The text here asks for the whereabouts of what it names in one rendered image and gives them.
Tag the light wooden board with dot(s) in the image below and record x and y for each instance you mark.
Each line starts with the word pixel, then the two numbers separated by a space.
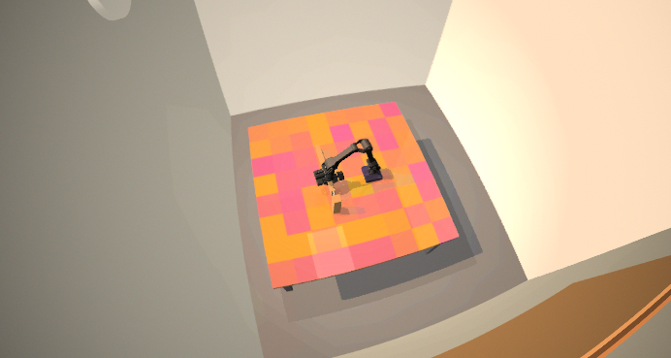
pixel 321 159

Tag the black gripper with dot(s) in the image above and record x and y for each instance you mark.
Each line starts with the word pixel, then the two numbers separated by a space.
pixel 333 178

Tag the brown wooden post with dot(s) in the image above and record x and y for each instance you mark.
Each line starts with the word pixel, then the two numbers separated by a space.
pixel 336 204

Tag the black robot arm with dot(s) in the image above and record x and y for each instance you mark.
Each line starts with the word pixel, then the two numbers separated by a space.
pixel 330 164

